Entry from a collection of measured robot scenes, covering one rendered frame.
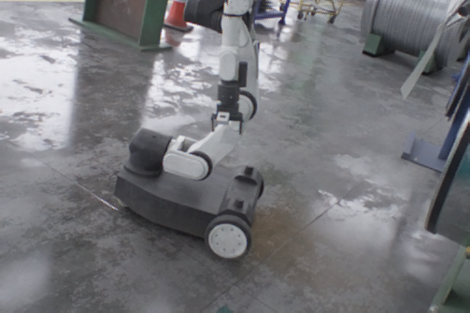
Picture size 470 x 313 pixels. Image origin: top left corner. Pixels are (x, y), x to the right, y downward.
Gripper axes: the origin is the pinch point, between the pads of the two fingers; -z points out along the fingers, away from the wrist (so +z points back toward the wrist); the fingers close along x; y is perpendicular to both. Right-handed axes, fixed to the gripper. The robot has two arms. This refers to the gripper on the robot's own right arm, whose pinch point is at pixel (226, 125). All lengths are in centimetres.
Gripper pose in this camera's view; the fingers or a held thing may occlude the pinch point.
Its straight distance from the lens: 214.3
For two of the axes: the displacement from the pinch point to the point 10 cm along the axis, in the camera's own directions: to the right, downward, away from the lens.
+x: 9.9, 1.0, -1.4
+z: 0.4, -9.4, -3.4
